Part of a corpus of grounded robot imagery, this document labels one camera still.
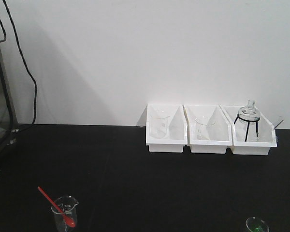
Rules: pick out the red plastic spoon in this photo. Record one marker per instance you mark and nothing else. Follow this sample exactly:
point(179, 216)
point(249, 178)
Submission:
point(69, 221)

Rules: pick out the middle white storage bin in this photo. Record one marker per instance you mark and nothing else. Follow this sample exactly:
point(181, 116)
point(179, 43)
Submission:
point(221, 136)

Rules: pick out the glass beaker front right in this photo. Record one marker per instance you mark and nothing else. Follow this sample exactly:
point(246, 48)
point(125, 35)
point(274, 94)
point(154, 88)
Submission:
point(253, 222)

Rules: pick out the round glass flask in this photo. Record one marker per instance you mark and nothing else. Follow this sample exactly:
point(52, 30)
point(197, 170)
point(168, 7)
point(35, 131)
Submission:
point(249, 113)

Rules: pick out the glass beaker in middle bin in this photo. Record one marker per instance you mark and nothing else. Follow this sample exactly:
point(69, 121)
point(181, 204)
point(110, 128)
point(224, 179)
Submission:
point(204, 127)

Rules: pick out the left white storage bin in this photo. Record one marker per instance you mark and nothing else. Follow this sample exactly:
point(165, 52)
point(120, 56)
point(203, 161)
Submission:
point(177, 134)

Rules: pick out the green plastic spoon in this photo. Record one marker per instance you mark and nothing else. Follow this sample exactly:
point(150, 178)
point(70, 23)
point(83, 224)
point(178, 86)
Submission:
point(258, 229)

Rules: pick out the glass beaker in left bin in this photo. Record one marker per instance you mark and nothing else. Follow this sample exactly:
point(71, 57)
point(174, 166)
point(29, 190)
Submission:
point(159, 124)

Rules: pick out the black wire tripod stand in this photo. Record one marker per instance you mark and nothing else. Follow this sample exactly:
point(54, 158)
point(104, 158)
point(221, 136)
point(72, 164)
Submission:
point(247, 130)

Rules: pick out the glass beaker front left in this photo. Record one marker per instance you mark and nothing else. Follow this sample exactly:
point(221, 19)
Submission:
point(67, 206)

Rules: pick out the glass test tube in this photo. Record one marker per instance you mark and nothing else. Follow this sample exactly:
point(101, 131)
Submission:
point(279, 121)

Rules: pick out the glass beaker in bin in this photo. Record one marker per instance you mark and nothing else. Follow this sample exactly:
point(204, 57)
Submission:
point(204, 127)
point(159, 124)

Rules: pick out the right white storage bin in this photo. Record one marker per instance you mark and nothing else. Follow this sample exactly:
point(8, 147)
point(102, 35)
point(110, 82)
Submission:
point(254, 145)

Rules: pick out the white storage bin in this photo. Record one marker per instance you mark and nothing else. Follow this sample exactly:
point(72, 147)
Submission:
point(177, 134)
point(254, 145)
point(221, 136)

